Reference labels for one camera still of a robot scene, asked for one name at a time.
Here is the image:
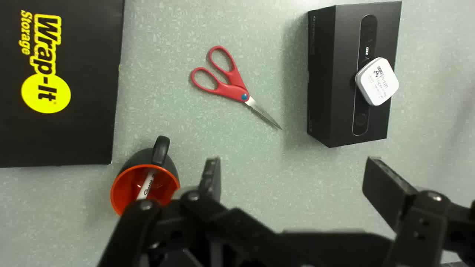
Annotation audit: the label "black rectangular product box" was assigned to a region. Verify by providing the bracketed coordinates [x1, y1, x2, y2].
[305, 0, 403, 149]

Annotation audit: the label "red-handled scissors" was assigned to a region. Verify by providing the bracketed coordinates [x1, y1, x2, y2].
[188, 44, 283, 132]

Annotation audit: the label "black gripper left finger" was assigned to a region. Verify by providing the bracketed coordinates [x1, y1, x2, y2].
[96, 155, 279, 267]

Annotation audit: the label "black mug with orange interior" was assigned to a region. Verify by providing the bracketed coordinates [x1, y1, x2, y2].
[108, 135, 181, 218]

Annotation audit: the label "white square power adapter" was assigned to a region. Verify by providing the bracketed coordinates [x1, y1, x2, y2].
[353, 55, 400, 108]

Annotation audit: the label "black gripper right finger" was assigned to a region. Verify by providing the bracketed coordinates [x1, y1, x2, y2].
[360, 155, 475, 267]

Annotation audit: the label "black Wrap-It Storage package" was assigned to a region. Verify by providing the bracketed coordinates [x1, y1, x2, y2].
[0, 0, 126, 169]

